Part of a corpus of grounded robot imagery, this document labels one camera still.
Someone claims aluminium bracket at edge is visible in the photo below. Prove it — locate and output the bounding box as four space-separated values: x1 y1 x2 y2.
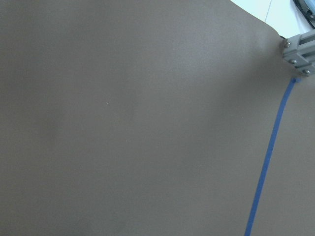
283 30 315 76

